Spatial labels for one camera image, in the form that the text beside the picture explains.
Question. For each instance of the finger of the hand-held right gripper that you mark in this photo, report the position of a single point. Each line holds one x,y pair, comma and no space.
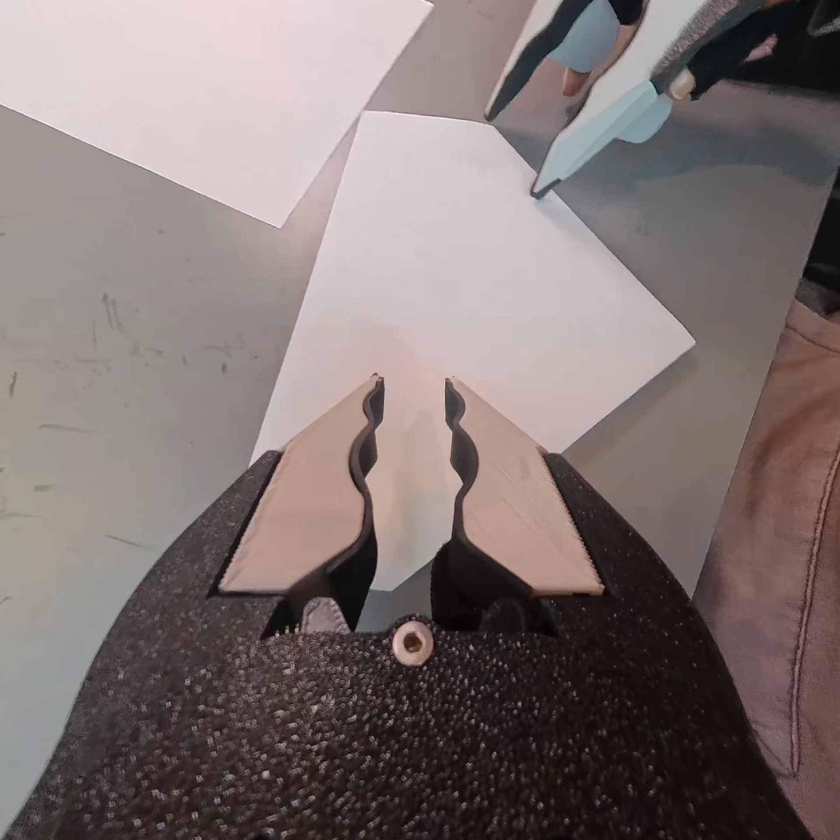
525,39
623,118

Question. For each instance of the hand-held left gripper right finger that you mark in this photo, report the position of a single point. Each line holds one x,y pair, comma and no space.
525,518

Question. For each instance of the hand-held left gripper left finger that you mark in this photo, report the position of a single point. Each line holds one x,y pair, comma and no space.
295,518

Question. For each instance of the white paper sheet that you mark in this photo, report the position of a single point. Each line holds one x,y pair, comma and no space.
459,262
197,85

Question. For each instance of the person's right hand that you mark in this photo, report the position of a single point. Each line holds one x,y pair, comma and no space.
576,84

